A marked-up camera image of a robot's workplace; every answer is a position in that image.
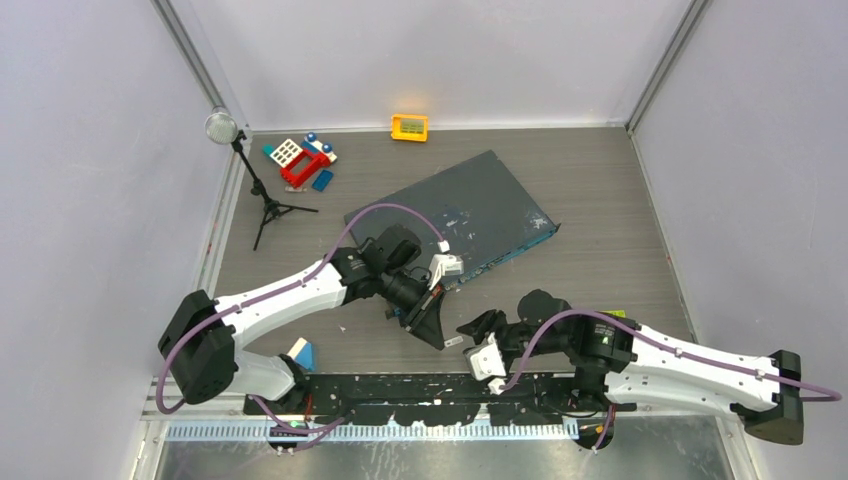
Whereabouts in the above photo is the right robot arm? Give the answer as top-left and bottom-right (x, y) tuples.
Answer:
(457, 289), (804, 446)

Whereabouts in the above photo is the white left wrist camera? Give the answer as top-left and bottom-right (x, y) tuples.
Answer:
(428, 253), (464, 290)

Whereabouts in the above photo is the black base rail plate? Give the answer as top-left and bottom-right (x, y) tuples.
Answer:
(277, 373), (608, 426)

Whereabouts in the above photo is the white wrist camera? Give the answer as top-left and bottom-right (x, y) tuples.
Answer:
(463, 332), (507, 395)
(428, 253), (464, 290)

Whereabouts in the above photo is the blue white toy brick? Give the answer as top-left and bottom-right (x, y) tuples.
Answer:
(301, 132), (337, 163)

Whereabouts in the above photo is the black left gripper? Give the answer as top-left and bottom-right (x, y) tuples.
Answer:
(377, 266), (446, 349)

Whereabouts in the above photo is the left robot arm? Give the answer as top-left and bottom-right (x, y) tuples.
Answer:
(158, 225), (464, 414)

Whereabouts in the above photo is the dark grey network switch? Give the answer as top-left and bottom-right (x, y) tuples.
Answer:
(377, 150), (560, 290)

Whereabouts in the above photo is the red toy brick frame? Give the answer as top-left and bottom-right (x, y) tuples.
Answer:
(280, 150), (332, 188)

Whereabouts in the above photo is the white window toy brick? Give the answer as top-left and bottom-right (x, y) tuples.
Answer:
(269, 139), (303, 168)

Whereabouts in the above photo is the small blue toy brick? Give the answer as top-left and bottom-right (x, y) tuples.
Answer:
(312, 170), (334, 192)

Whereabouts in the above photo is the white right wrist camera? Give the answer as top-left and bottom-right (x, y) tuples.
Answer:
(463, 332), (507, 395)

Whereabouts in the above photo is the silver SFP module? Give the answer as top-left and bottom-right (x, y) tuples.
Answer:
(444, 336), (464, 348)

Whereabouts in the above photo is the blue white wedge block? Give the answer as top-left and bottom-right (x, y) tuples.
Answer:
(283, 337), (316, 372)

